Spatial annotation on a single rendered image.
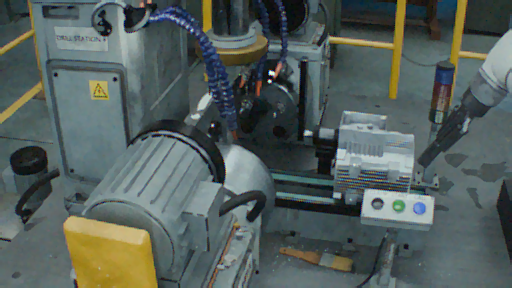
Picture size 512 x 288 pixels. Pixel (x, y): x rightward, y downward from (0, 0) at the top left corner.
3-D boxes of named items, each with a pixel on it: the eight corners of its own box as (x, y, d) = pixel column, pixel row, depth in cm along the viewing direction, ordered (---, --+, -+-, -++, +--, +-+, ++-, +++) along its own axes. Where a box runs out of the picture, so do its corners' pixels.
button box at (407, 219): (359, 224, 131) (360, 216, 127) (363, 196, 135) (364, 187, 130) (429, 232, 128) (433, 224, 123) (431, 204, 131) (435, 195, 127)
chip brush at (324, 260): (277, 257, 152) (277, 254, 152) (282, 245, 156) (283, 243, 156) (350, 273, 146) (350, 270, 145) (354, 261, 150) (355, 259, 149)
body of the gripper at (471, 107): (467, 80, 131) (444, 107, 136) (470, 94, 124) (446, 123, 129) (489, 97, 132) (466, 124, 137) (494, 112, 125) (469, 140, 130)
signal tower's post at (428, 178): (415, 186, 181) (434, 67, 160) (415, 173, 188) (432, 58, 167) (438, 188, 179) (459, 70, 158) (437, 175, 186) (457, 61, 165)
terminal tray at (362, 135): (337, 153, 146) (339, 128, 142) (341, 134, 155) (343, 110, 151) (383, 159, 143) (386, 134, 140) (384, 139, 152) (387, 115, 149)
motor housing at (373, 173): (330, 211, 150) (336, 149, 140) (339, 173, 166) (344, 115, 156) (404, 220, 146) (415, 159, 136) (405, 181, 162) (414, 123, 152)
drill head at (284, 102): (217, 154, 176) (214, 78, 164) (249, 97, 211) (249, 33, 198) (298, 164, 171) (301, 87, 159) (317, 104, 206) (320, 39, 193)
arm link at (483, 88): (483, 75, 121) (467, 94, 124) (513, 97, 121) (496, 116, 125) (478, 61, 128) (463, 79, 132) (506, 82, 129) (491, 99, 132)
